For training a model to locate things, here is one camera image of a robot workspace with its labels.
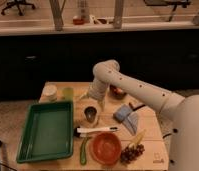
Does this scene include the blue folded cloth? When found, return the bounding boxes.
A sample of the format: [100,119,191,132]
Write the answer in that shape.
[113,105,138,135]

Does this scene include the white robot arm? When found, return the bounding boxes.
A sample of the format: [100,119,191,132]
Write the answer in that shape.
[88,60,199,171]

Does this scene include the black office chair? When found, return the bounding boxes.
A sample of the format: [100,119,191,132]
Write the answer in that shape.
[1,0,36,16]

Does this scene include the red object on shelf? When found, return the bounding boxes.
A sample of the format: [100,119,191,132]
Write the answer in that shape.
[73,18,85,25]

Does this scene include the white ceramic cup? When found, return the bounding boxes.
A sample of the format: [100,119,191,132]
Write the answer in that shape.
[43,85,57,101]

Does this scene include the bunch of dark grapes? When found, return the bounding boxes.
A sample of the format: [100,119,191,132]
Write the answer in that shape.
[120,144,145,164]

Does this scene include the yellow banana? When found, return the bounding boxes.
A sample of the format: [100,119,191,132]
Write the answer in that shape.
[128,130,146,148]

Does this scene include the orange plastic bowl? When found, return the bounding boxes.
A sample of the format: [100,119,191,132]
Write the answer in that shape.
[89,132,122,165]

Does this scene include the small metal cup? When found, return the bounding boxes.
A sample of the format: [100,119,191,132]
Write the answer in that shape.
[84,106,97,123]

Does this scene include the green plastic utensil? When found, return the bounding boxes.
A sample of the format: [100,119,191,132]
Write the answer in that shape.
[80,137,90,165]

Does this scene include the green plastic tray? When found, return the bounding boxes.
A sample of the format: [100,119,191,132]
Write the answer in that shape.
[16,101,74,163]

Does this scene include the green plastic cup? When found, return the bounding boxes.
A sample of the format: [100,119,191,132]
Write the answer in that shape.
[62,87,74,101]

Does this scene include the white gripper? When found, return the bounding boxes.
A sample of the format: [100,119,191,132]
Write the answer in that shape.
[87,78,109,101]

